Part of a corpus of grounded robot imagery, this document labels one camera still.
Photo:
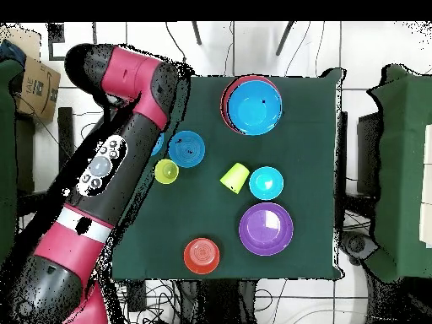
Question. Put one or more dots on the yellow cup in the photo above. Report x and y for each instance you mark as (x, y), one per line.
(167, 172)

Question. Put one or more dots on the large orange bowl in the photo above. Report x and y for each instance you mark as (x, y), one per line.
(223, 101)

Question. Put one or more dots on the large deep blue bowl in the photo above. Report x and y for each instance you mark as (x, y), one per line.
(253, 108)

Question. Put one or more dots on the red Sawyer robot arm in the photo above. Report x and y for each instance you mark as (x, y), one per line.
(131, 74)

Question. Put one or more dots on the green cup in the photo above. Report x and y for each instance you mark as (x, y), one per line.
(236, 177)

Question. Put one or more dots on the small light blue bowl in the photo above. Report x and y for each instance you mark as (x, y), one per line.
(266, 183)

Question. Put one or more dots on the purple bowl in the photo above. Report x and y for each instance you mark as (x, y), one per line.
(266, 229)

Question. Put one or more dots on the small red-orange bowl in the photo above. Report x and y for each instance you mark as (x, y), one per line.
(201, 255)

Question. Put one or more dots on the dark green table cloth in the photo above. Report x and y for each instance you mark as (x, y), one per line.
(303, 152)

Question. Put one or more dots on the black power box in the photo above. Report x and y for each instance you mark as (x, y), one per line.
(136, 297)

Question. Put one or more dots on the black tripod leg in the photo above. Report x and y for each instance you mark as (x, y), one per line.
(196, 33)
(284, 38)

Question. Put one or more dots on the black furniture piece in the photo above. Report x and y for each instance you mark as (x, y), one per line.
(368, 152)

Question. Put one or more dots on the green cloth side table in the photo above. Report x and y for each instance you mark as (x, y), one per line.
(6, 168)
(398, 135)

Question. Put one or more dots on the cardboard box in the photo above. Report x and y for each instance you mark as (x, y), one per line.
(38, 91)

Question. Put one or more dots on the white board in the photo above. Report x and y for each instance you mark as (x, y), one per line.
(427, 202)

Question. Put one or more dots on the dark blue bag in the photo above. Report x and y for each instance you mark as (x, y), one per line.
(11, 52)

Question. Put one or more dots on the black pedestal foot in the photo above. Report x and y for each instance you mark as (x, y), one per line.
(357, 244)

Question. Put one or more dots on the black stool frame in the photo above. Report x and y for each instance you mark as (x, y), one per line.
(65, 135)

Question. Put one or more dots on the black square floor frame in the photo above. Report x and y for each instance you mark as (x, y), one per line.
(55, 33)

